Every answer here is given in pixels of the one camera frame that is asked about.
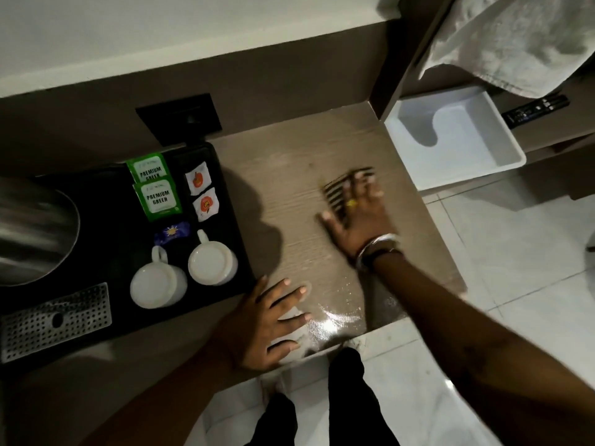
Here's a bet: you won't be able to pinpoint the person's left hand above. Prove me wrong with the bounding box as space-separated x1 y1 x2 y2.
205 275 312 373

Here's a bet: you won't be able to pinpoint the person's right hand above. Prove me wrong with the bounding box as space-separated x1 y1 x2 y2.
319 169 399 263

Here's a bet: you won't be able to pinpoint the dark toothed comb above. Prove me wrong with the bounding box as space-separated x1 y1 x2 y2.
322 166 375 225

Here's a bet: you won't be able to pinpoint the person's right forearm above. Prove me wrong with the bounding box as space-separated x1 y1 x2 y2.
372 251 595 446

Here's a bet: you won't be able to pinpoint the person's left forearm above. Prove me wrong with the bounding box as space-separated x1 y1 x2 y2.
81 348 238 446

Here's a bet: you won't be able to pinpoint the silver bangle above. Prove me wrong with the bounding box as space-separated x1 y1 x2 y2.
355 233 400 270

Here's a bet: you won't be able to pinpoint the white ceramic cup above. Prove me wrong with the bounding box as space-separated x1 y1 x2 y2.
130 246 188 310
188 229 239 287

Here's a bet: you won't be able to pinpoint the black wrist band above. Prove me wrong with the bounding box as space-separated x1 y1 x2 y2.
363 248 404 273

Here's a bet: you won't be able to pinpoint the person's black trousers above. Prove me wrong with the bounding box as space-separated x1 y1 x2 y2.
245 347 401 446

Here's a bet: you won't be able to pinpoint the white sachet with orange print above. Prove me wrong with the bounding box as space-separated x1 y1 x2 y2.
192 187 220 223
185 161 213 197

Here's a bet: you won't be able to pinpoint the blue sachet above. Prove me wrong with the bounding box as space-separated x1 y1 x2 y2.
153 221 192 247

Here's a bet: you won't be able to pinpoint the green tea bag packet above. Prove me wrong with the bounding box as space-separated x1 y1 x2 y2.
126 153 171 184
133 178 183 223

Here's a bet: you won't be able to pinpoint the black serving tray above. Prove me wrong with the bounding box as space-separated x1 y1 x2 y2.
0 142 257 367

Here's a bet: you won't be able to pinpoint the white plastic tray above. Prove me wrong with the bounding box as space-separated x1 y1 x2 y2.
384 85 527 192

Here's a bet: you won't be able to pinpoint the perforated metal drip plate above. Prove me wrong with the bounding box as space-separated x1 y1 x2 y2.
0 282 113 365

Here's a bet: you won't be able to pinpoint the black remote control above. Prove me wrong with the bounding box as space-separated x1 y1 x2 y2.
500 93 571 130

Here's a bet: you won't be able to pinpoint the stainless steel kettle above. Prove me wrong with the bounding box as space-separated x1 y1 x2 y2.
0 176 81 287

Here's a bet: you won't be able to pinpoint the brown wooden shelf unit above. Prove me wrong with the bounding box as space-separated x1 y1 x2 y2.
369 0 595 201

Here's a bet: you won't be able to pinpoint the white towel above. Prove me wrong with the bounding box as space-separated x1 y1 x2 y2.
416 0 595 99

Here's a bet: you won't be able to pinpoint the black wall socket plate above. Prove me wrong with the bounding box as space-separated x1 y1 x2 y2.
135 93 223 147

